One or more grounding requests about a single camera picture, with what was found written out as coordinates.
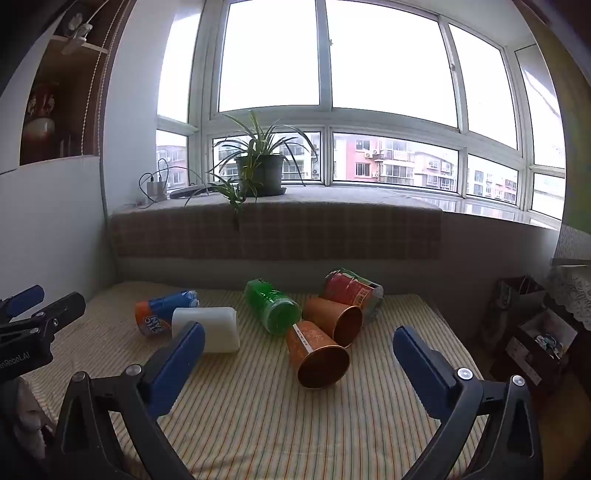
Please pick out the white plastic container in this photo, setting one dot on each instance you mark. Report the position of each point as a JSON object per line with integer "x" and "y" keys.
{"x": 214, "y": 327}

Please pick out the dark plant saucer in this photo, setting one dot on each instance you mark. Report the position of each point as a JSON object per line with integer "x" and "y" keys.
{"x": 279, "y": 190}

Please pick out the checked sill cloth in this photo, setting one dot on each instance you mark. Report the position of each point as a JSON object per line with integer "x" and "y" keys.
{"x": 323, "y": 230}

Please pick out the dark flat dish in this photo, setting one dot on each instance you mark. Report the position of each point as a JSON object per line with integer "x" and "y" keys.
{"x": 189, "y": 190}

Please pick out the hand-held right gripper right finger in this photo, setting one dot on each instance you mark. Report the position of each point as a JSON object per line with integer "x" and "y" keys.
{"x": 420, "y": 369}

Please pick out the white window frame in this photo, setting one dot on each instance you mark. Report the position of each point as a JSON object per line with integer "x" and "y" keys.
{"x": 325, "y": 115}

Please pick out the orange and blue soda can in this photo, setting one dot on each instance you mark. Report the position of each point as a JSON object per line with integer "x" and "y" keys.
{"x": 157, "y": 314}

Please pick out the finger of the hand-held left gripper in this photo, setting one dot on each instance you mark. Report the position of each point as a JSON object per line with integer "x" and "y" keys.
{"x": 25, "y": 297}
{"x": 60, "y": 309}

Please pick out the brown paper bag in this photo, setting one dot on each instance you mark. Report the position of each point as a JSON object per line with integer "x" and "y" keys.
{"x": 505, "y": 300}

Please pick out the red and white vase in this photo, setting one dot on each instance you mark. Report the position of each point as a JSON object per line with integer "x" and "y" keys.
{"x": 39, "y": 124}

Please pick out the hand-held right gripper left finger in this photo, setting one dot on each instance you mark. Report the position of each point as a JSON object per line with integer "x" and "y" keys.
{"x": 178, "y": 364}

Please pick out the white clip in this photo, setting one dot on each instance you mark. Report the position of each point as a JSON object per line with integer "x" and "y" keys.
{"x": 76, "y": 37}

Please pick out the wooden shelf cabinet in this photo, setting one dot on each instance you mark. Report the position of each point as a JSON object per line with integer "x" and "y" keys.
{"x": 69, "y": 101}

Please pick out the striped mat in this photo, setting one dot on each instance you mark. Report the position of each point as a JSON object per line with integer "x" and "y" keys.
{"x": 258, "y": 424}

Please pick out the potted spider plant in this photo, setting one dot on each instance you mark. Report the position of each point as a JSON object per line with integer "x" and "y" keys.
{"x": 261, "y": 173}

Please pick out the open cardboard box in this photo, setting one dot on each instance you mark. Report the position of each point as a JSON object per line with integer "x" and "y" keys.
{"x": 531, "y": 364}

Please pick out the green soda can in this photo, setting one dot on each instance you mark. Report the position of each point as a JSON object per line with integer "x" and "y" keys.
{"x": 268, "y": 302}

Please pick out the red drink can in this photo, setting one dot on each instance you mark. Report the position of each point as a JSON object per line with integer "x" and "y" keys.
{"x": 348, "y": 288}

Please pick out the orange paper cup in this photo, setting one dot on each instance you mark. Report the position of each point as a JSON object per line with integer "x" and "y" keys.
{"x": 318, "y": 362}
{"x": 323, "y": 314}

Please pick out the white lace cloth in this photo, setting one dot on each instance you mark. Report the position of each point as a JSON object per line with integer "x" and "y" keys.
{"x": 575, "y": 290}

